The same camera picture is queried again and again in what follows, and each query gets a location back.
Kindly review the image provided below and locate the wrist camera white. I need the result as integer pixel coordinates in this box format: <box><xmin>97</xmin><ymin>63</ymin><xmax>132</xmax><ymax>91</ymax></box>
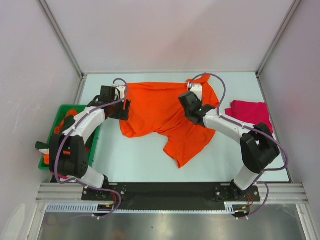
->
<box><xmin>187</xmin><ymin>82</ymin><xmax>203</xmax><ymax>101</ymax></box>
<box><xmin>114</xmin><ymin>85</ymin><xmax>128</xmax><ymax>101</ymax></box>

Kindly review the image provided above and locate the grey slotted cable duct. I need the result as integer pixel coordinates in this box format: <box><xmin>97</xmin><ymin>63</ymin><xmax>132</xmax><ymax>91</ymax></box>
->
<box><xmin>46</xmin><ymin>203</ymin><xmax>248</xmax><ymax>215</ymax></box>

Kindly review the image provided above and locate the magenta t shirt in bin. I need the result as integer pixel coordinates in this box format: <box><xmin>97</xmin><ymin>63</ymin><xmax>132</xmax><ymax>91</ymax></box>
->
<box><xmin>49</xmin><ymin>147</ymin><xmax>92</xmax><ymax>182</ymax></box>

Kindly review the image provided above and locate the orange t shirt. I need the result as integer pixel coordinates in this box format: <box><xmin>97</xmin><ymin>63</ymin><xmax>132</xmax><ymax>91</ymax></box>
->
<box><xmin>43</xmin><ymin>109</ymin><xmax>78</xmax><ymax>166</ymax></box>
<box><xmin>119</xmin><ymin>82</ymin><xmax>216</xmax><ymax>168</ymax></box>

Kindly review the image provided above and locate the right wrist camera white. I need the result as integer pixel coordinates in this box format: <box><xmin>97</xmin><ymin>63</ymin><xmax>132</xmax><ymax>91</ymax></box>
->
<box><xmin>187</xmin><ymin>82</ymin><xmax>203</xmax><ymax>101</ymax></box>

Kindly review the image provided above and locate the purple cable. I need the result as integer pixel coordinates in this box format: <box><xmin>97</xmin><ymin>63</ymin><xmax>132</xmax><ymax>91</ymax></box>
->
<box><xmin>53</xmin><ymin>78</ymin><xmax>129</xmax><ymax>222</ymax></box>
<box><xmin>187</xmin><ymin>73</ymin><xmax>290</xmax><ymax>221</ymax></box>

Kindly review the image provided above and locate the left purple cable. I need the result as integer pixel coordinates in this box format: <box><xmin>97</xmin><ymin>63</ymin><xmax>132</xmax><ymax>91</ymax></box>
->
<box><xmin>53</xmin><ymin>78</ymin><xmax>129</xmax><ymax>222</ymax></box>

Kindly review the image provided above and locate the aluminium frame rail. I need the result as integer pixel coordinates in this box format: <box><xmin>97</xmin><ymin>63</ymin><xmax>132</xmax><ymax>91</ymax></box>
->
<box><xmin>35</xmin><ymin>183</ymin><xmax>309</xmax><ymax>204</ymax></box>

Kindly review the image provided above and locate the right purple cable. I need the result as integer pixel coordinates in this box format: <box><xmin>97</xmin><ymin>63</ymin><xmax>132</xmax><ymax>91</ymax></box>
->
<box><xmin>187</xmin><ymin>73</ymin><xmax>290</xmax><ymax>221</ymax></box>

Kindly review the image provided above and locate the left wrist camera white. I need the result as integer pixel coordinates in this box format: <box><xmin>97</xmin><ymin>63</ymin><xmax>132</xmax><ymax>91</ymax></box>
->
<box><xmin>114</xmin><ymin>85</ymin><xmax>128</xmax><ymax>101</ymax></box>

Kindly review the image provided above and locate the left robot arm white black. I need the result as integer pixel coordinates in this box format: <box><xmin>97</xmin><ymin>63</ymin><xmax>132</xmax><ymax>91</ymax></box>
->
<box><xmin>49</xmin><ymin>84</ymin><xmax>131</xmax><ymax>200</ymax></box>

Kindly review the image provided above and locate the green plastic bin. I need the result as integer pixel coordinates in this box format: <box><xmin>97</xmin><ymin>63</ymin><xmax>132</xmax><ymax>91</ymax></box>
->
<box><xmin>38</xmin><ymin>104</ymin><xmax>100</xmax><ymax>171</ymax></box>

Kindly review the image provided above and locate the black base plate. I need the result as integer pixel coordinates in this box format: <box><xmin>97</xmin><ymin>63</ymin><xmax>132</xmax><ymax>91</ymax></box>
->
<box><xmin>82</xmin><ymin>181</ymin><xmax>261</xmax><ymax>211</ymax></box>

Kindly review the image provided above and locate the dark green t shirt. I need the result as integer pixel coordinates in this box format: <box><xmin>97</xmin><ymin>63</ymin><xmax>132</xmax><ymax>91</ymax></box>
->
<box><xmin>34</xmin><ymin>116</ymin><xmax>75</xmax><ymax>154</ymax></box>

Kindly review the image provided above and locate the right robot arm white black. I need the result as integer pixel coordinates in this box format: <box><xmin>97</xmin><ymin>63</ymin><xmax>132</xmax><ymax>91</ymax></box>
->
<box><xmin>178</xmin><ymin>91</ymin><xmax>280</xmax><ymax>201</ymax></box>

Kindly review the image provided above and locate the folded magenta t shirt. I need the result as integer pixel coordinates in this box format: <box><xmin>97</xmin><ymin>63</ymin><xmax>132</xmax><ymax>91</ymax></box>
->
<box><xmin>224</xmin><ymin>100</ymin><xmax>274</xmax><ymax>134</ymax></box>

